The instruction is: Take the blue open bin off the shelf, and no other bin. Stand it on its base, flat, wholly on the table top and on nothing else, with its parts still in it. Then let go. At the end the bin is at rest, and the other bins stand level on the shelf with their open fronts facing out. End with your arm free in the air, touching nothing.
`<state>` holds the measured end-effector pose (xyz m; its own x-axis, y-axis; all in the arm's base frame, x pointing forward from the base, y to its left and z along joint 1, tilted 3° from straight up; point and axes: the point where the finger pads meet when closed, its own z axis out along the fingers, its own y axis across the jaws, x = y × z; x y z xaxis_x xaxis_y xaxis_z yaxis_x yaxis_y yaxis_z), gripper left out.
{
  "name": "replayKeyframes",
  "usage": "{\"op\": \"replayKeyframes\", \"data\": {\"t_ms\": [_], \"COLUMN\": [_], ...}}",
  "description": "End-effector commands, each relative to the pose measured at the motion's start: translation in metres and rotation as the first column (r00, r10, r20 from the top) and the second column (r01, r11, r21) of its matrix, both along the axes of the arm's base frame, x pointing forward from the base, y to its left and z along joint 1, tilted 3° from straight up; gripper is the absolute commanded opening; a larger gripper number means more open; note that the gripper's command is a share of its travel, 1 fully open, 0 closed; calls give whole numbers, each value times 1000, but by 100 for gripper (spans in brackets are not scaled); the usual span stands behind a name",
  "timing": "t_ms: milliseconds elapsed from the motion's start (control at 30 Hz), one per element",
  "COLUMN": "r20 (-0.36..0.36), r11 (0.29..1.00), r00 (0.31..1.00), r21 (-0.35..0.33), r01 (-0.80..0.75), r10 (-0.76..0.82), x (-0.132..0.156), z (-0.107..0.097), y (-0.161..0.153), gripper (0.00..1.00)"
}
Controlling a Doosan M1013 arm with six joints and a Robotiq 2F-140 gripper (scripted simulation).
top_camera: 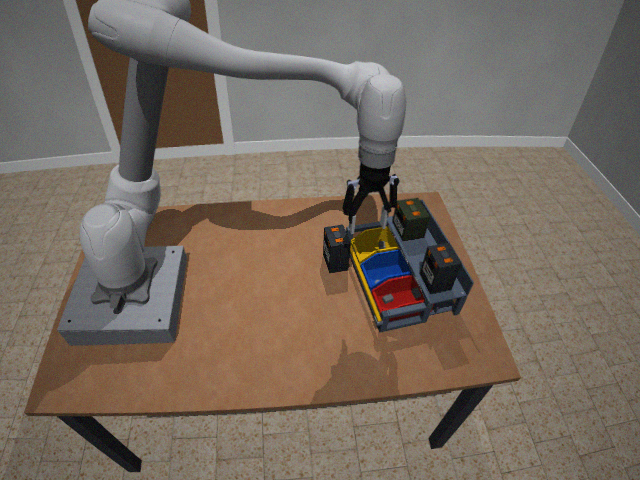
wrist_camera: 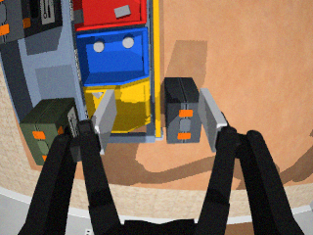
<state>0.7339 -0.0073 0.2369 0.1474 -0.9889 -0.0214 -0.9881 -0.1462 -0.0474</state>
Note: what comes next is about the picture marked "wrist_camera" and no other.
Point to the yellow open bin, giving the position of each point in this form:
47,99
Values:
130,104

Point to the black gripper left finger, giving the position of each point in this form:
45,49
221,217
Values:
47,213

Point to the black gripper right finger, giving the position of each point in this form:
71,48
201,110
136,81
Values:
269,205

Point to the blue bin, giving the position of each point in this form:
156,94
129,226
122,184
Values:
115,65

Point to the yellow bar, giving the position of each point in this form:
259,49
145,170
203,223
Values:
156,46

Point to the grey metal bin shelf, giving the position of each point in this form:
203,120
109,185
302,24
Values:
40,67

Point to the red open bin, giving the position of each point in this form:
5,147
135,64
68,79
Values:
100,13

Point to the grey disc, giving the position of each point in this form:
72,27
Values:
99,46
128,42

